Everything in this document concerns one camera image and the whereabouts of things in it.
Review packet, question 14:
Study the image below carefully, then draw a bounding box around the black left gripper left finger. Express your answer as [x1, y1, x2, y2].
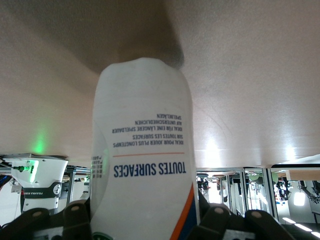
[0, 198, 93, 240]

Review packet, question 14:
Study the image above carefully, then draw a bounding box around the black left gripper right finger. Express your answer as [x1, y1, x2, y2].
[197, 194, 298, 240]

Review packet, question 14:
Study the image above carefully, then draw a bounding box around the white blue tennis ball can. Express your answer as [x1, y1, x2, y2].
[89, 57, 202, 240]

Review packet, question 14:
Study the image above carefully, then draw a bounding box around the aluminium framed glass partition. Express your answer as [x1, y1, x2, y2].
[196, 166, 283, 221]

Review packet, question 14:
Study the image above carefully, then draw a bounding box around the wooden desk top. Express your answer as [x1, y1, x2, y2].
[271, 154, 320, 181]

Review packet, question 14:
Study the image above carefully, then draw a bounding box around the black right base cable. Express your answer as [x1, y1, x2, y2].
[0, 159, 28, 176]

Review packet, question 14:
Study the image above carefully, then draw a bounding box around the aluminium extrusion frame post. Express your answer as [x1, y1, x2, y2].
[65, 164, 77, 204]

